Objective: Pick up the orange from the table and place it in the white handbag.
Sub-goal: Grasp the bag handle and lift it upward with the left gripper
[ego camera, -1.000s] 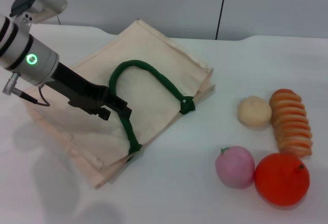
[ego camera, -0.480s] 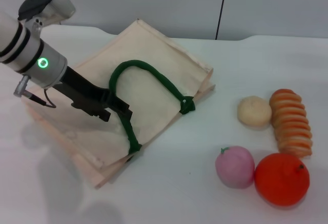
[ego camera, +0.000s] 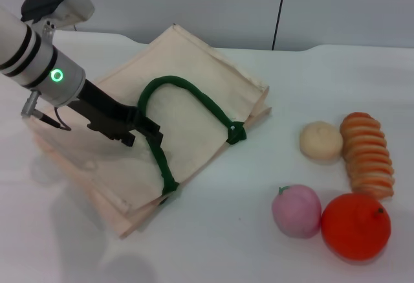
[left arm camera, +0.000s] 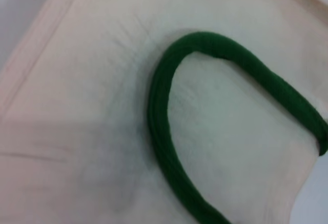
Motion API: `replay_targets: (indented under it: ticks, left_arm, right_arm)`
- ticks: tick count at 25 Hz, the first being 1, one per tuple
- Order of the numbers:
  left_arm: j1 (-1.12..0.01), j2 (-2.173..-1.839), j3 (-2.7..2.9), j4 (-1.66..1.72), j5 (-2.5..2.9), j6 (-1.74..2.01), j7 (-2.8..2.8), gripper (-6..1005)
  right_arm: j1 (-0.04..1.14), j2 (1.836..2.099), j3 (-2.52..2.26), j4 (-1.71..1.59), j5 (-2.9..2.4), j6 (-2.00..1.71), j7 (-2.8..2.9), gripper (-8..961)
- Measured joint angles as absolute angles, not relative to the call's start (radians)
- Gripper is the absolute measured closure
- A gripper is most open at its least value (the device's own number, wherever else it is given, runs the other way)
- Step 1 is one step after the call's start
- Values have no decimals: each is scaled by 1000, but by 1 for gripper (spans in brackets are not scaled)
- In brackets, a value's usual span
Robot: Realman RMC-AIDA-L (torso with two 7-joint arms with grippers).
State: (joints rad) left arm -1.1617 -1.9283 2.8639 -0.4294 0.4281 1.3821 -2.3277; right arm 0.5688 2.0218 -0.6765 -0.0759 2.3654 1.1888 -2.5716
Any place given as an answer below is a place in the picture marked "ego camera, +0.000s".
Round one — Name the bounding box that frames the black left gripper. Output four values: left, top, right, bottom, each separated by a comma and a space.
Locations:
67, 80, 163, 148

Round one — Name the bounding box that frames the white handbag with green handles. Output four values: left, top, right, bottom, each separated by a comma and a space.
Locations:
27, 23, 272, 240

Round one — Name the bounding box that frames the orange toy fruit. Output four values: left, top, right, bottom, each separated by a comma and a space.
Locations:
320, 192, 392, 262

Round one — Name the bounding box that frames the pink peach toy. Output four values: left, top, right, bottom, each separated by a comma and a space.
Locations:
271, 184, 323, 240

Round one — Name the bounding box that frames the round beige bun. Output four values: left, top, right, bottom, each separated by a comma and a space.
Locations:
299, 120, 343, 160

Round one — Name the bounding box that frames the ridged orange bread loaf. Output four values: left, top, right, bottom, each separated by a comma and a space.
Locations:
339, 111, 396, 199

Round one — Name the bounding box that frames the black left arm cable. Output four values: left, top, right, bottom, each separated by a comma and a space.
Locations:
20, 89, 72, 132

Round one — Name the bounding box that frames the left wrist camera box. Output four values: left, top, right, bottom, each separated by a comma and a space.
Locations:
20, 0, 96, 32

